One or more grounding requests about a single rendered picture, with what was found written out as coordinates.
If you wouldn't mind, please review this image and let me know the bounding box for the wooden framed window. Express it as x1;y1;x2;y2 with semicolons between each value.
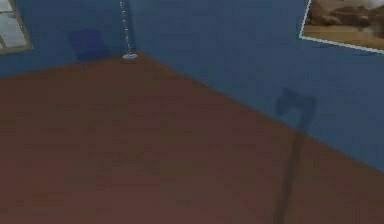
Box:
0;0;34;55

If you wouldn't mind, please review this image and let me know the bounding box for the thin silver floor lamp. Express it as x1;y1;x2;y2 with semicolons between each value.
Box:
119;0;139;61

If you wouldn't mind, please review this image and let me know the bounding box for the white framed brown picture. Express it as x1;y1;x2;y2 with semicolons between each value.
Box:
298;0;384;55

